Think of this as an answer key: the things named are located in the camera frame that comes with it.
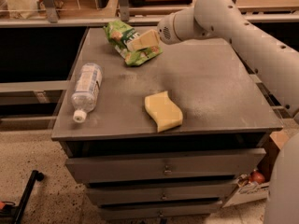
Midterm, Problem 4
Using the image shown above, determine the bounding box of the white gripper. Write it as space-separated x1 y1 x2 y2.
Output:
127 7 200 51

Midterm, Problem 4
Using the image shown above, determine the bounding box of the green rice chip bag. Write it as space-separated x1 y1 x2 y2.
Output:
104 21 163 66

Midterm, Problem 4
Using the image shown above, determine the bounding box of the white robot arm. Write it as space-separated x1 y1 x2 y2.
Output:
128 0 299 224

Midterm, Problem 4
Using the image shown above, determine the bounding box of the yellow sponge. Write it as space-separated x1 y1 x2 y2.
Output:
145 91 183 133

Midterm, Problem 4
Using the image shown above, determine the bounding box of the clear plastic water bottle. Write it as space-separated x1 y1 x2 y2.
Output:
71 63 103 123

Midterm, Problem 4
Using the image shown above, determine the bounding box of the grey drawer cabinet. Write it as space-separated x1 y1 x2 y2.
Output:
52 28 281 220

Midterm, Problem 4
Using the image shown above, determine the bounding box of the top grey drawer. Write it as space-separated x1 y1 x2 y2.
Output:
65 148 265 183

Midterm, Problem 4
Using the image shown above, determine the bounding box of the grey drawer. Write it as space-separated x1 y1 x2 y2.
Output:
65 148 265 183
100 201 222 220
86 180 236 206

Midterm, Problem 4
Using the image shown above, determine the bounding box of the middle grey drawer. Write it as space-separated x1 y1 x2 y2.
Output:
86 180 236 206

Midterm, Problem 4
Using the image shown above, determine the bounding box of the red onion in box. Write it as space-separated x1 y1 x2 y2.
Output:
250 170 265 184

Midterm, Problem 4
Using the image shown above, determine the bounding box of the bottom grey drawer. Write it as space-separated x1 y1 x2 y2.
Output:
100 201 222 220

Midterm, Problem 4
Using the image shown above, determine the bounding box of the open cardboard box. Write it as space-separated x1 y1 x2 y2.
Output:
224 130 289 207

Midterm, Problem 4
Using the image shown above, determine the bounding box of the black stand leg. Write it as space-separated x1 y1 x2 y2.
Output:
0 170 44 224

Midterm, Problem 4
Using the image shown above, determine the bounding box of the grey metal shelf rail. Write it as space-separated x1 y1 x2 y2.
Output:
0 0 299 24

